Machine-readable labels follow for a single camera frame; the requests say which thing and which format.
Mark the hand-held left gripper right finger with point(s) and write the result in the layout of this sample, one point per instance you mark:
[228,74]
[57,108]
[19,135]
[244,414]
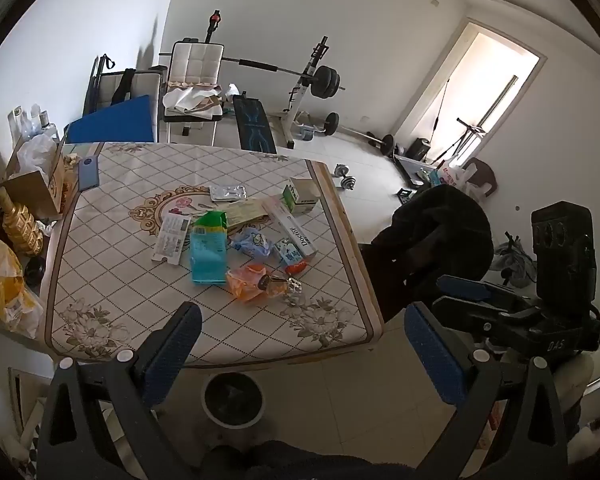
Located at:
[432,360]

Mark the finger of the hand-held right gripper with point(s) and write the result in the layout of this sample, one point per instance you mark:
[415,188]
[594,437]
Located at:
[460,310]
[460,287]

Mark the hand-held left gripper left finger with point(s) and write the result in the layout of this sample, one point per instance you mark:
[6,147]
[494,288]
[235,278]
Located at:
[172,355]

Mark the round white waste bin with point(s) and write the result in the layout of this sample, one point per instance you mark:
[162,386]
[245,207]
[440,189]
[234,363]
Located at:
[232,402]

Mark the orange plastic wrapper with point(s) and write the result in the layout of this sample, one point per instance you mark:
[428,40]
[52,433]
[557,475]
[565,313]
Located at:
[245,285]

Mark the light blue packet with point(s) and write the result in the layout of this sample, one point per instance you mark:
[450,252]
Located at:
[207,260]

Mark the white barcode box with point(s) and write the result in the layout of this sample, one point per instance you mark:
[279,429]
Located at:
[170,237]

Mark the blue white patterned wrapper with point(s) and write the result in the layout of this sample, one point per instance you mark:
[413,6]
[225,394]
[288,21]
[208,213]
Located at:
[250,242]

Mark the green packet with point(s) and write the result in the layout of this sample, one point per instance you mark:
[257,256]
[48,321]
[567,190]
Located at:
[212,222]

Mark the long white box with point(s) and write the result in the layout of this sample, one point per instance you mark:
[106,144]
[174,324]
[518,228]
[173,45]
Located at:
[290,227]

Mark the person's right forearm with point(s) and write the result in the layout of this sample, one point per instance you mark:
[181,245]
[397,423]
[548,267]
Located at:
[575,377]

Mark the black cloth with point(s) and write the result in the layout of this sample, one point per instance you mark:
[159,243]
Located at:
[430,240]

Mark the patterned square table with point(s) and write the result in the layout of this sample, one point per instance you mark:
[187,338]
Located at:
[125,290]

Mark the white red plastic bag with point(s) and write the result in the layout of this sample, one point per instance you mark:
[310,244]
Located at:
[450,175]

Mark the brown plastic stool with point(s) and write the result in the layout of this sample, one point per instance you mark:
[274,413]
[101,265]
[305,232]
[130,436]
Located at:
[482,175]

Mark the grey floor tray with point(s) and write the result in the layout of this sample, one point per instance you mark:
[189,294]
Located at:
[415,170]

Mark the small glass bottle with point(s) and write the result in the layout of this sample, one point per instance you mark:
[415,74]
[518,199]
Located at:
[280,286]

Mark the black speaker box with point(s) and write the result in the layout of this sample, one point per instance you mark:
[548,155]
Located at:
[419,149]

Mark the folding metal stand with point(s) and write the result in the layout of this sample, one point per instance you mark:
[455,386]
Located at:
[467,135]

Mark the small blue carton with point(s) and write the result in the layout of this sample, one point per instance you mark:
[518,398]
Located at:
[289,252]

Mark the chrome dumbbell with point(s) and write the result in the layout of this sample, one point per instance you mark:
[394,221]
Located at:
[346,178]

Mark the cream flat packet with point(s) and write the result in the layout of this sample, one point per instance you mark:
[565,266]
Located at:
[245,211]

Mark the person's legs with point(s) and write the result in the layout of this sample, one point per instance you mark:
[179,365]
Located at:
[305,465]

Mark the silver blister pack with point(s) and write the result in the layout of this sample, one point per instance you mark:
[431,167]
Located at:
[227,192]

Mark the white green box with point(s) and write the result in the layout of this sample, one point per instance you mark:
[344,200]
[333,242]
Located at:
[302,195]

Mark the yellow plastic bag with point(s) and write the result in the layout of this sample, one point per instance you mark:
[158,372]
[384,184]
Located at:
[2,280]

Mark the blue smartphone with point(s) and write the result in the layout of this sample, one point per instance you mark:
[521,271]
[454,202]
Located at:
[88,173]

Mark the gold ribbed bottle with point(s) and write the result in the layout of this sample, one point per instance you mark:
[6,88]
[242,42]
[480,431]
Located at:
[20,225]

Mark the curved barbell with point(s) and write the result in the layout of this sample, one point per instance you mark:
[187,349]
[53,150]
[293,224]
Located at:
[333,123]

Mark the brown cardboard box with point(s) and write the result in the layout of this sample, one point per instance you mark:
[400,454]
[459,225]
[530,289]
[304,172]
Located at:
[35,190]

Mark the blue mat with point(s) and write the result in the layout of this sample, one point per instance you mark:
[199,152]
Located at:
[112,122]

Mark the black blue weight bench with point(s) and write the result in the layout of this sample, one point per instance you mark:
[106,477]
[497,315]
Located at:
[252,122]

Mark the barbell with black plates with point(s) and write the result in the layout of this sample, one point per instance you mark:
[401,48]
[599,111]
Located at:
[325,80]

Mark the white weight rack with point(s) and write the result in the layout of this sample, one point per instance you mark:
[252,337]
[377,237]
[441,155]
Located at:
[307,90]

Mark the beige cloth on chair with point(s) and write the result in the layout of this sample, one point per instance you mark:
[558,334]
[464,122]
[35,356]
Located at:
[195,97]

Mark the white folded padded bench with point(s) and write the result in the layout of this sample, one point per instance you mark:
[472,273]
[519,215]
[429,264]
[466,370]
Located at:
[142,85]

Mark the clear plastic bottle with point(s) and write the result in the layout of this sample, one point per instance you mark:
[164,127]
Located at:
[16,122]
[35,117]

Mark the white padded chair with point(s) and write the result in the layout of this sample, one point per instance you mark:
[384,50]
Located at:
[195,65]

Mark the white door frame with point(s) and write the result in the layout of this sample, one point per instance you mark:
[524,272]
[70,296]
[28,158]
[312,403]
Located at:
[472,22]

